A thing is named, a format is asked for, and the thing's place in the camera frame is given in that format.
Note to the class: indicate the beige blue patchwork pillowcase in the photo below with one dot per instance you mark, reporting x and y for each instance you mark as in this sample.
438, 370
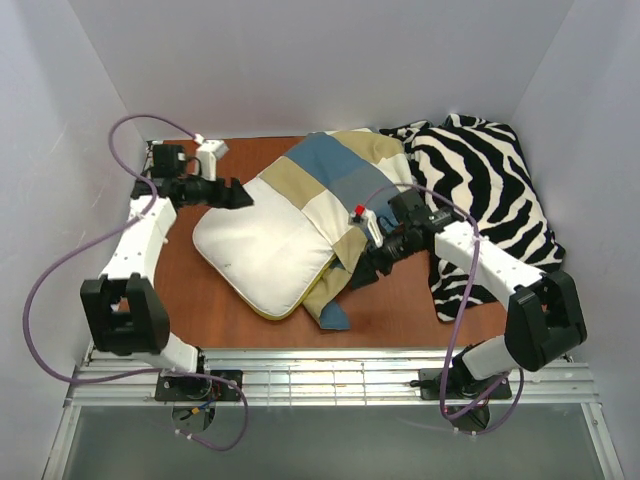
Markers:
326, 176

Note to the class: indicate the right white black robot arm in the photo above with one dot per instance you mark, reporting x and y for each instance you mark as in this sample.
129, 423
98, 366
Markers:
544, 315

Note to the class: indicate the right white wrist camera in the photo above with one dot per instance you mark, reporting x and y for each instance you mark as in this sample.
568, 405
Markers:
366, 219

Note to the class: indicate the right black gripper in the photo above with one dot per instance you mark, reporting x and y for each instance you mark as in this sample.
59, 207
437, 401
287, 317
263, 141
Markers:
375, 260

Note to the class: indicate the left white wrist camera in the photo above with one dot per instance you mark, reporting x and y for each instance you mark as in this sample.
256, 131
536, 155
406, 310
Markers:
208, 153

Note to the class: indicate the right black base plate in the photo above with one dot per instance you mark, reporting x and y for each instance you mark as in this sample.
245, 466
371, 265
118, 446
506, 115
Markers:
429, 379

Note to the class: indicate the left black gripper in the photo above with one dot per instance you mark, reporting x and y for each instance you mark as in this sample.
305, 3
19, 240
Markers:
223, 192

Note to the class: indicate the aluminium rail frame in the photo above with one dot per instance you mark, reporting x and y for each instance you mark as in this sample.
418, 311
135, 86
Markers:
333, 414

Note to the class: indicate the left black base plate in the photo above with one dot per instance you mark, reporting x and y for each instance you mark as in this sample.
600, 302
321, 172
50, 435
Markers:
174, 388

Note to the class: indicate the white pillow yellow edge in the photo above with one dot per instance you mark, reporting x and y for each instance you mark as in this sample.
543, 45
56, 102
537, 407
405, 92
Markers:
269, 252

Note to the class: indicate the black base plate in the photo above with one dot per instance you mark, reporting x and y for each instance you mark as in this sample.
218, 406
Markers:
429, 379
174, 388

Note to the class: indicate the zebra print blanket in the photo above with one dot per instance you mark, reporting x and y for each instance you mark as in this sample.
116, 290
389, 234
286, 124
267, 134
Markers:
479, 165

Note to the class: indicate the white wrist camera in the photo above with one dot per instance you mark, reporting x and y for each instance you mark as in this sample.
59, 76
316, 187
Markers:
208, 153
366, 219

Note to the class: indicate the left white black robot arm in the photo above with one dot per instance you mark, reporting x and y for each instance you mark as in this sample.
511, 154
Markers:
125, 314

